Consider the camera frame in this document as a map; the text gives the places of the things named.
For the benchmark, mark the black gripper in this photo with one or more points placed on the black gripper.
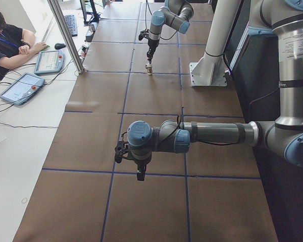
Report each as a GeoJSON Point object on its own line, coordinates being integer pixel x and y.
{"type": "Point", "coordinates": [140, 164]}
{"type": "Point", "coordinates": [151, 44]}

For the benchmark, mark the black monitor stand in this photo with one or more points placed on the black monitor stand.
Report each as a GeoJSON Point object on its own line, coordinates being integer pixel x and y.
{"type": "Point", "coordinates": [90, 15]}

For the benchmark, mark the black keyboard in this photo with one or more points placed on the black keyboard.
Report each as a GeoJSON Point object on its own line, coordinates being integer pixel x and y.
{"type": "Point", "coordinates": [71, 24]}

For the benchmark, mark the black computer mouse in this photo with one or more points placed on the black computer mouse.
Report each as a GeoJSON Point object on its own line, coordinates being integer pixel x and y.
{"type": "Point", "coordinates": [58, 46]}

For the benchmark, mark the blue teach pendant far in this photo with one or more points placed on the blue teach pendant far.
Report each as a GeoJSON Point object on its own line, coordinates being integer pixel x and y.
{"type": "Point", "coordinates": [49, 62]}

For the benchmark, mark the blue teach pendant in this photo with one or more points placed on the blue teach pendant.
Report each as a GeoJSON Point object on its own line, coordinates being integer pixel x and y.
{"type": "Point", "coordinates": [23, 89]}
{"type": "Point", "coordinates": [49, 62]}

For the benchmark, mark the blue teach pendant near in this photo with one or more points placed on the blue teach pendant near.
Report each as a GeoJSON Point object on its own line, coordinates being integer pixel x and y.
{"type": "Point", "coordinates": [23, 89]}

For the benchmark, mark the seated person in black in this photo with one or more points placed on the seated person in black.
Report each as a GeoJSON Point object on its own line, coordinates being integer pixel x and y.
{"type": "Point", "coordinates": [17, 46]}

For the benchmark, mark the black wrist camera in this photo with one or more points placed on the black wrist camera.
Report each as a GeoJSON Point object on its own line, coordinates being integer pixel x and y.
{"type": "Point", "coordinates": [143, 34]}
{"type": "Point", "coordinates": [120, 151]}

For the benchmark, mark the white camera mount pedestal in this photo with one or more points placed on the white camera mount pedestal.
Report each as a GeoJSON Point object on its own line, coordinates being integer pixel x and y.
{"type": "Point", "coordinates": [210, 69]}

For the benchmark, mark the aluminium frame post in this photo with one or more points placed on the aluminium frame post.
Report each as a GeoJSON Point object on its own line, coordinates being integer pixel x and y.
{"type": "Point", "coordinates": [59, 17]}

